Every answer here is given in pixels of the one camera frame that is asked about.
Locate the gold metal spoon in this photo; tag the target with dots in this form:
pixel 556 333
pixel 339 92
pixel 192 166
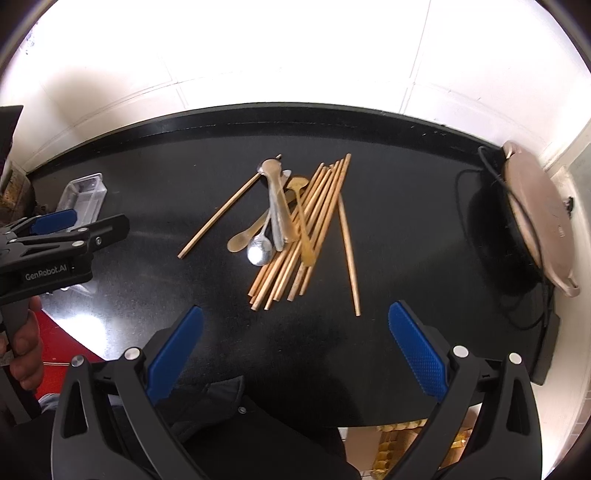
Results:
pixel 296 184

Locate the translucent amber plastic spoon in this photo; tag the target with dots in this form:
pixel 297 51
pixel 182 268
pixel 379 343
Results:
pixel 271 168

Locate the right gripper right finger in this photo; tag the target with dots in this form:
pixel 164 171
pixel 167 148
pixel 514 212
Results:
pixel 485 424

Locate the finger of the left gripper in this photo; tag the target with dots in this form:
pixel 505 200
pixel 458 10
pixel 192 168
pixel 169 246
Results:
pixel 97 233
pixel 48 223

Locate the clear plastic tray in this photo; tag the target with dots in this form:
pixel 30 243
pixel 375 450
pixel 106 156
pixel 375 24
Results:
pixel 85 196

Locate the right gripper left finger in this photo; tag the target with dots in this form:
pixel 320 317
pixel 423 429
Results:
pixel 86 442

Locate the beige plastic spoon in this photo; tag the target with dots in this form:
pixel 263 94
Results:
pixel 244 235

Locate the person's left hand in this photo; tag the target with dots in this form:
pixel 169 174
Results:
pixel 27 366

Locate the lone wooden chopstick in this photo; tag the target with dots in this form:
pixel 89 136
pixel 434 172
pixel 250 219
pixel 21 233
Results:
pixel 217 215
pixel 350 260

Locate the wooden chopstick bundle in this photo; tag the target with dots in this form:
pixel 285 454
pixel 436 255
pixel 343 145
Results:
pixel 288 275

